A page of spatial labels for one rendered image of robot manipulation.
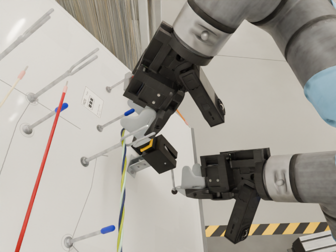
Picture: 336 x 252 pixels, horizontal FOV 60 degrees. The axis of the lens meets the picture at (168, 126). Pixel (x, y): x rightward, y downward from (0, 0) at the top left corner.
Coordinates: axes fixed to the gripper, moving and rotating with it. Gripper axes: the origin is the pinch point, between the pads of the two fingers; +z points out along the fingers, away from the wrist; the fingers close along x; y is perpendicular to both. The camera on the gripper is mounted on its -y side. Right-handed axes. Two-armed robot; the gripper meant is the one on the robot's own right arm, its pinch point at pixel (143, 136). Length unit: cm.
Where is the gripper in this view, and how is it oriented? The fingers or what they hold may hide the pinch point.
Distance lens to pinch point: 53.3
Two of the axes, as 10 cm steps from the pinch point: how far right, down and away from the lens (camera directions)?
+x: -1.1, 6.3, -7.7
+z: -4.9, 6.4, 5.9
